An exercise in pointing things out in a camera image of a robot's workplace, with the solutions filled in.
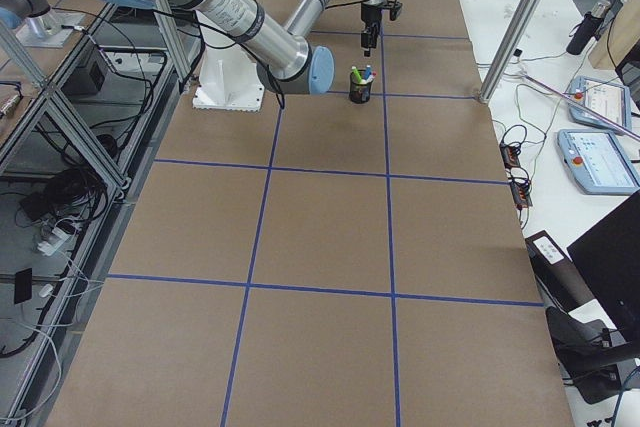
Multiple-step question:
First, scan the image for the black box with white label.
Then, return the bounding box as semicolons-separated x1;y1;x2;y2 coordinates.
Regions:
525;230;595;311

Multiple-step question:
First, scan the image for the blue tape strip lengthwise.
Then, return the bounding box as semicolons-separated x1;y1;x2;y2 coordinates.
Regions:
378;22;402;427

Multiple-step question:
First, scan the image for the near teach pendant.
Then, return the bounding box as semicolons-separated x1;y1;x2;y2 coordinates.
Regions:
556;129;639;195

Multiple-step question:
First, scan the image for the far teach pendant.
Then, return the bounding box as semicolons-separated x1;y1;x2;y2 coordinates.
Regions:
568;76;632;128

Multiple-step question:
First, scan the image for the white power strip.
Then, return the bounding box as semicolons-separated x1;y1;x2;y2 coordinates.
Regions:
36;227;71;256

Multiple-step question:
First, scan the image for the black power adapter box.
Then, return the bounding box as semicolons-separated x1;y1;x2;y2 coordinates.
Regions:
62;48;109;96

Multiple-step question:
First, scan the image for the brown paper table cover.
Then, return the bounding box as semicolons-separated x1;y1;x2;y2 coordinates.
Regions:
47;0;572;426

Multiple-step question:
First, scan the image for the black monitor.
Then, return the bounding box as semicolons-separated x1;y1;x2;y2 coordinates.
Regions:
568;193;639;340

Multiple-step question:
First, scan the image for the black monitor stand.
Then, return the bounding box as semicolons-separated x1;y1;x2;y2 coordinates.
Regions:
545;307;639;405

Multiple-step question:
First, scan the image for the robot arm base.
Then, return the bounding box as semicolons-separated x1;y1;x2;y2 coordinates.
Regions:
1;0;70;48

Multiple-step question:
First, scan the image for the orange black usb hub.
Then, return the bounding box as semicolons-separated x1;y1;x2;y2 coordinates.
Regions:
499;143;521;169

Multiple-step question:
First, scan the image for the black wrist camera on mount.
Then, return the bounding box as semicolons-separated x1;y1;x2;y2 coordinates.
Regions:
382;1;403;22

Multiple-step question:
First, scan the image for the aluminium side frame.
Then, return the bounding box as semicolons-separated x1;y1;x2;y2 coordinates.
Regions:
1;0;193;426

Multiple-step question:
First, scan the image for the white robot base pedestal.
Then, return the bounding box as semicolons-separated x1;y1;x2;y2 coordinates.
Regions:
193;12;264;112

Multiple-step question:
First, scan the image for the black mesh pen cup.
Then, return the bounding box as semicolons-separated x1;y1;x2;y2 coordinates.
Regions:
348;72;372;104

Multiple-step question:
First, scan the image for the teach pendant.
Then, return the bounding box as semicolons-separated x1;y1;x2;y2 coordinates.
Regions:
556;129;639;195
568;76;632;128

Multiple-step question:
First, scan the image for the green marker pen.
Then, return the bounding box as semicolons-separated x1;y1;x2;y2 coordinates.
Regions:
351;66;363;84

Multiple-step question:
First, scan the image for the black water bottle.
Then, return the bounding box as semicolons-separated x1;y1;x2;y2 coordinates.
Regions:
566;0;611;55

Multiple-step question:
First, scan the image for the aluminium frame post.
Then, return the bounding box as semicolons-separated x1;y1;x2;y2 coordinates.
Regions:
478;0;541;104

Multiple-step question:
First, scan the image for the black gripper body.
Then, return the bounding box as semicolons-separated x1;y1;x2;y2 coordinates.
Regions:
361;4;383;47

